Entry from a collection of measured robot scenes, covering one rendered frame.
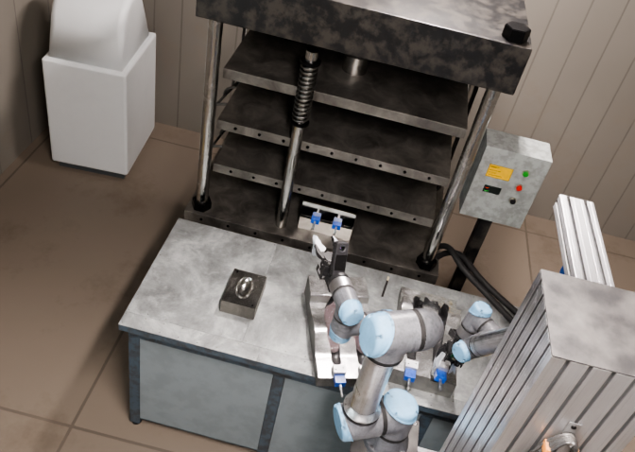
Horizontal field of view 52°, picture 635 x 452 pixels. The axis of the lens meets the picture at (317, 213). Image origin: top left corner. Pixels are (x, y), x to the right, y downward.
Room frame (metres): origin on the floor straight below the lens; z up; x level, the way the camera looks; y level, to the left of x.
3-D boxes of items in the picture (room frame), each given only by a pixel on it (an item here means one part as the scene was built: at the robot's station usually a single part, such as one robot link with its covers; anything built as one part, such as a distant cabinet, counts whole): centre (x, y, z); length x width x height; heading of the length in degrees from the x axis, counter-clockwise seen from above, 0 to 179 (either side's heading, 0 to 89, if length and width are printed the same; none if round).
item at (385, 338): (1.19, -0.27, 1.41); 0.15 x 0.12 x 0.55; 114
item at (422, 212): (2.87, -0.02, 1.01); 1.10 x 0.74 x 0.05; 87
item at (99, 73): (3.78, 1.61, 0.62); 0.70 x 0.57 x 1.24; 178
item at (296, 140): (2.49, 0.17, 1.10); 0.05 x 0.05 x 1.30
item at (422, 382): (1.91, -0.57, 0.87); 0.50 x 0.26 x 0.14; 177
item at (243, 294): (1.93, 0.23, 0.83); 0.20 x 0.15 x 0.07; 177
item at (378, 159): (2.87, -0.02, 1.26); 1.10 x 0.74 x 0.05; 87
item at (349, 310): (1.43, -0.16, 1.43); 0.11 x 0.08 x 0.09; 24
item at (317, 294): (1.85, -0.21, 0.85); 0.50 x 0.26 x 0.11; 15
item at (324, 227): (2.74, -0.06, 0.87); 0.50 x 0.27 x 0.17; 177
